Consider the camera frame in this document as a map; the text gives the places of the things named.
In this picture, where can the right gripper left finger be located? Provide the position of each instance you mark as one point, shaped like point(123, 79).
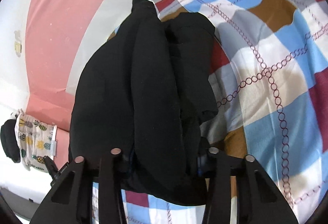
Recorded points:
point(70, 198)

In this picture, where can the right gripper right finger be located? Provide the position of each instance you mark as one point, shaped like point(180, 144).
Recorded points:
point(258, 198)

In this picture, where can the black large garment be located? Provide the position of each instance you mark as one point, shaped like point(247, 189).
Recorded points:
point(146, 92)

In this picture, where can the pineapple print storage box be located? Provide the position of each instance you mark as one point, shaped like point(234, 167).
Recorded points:
point(35, 140)

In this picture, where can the black folded garment in box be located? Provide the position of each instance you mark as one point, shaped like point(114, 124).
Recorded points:
point(9, 141)

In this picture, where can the plaid checkered bed sheet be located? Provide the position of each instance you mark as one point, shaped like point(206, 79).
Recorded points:
point(270, 80)

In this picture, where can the white wall socket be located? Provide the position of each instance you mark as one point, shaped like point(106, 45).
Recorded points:
point(18, 43)

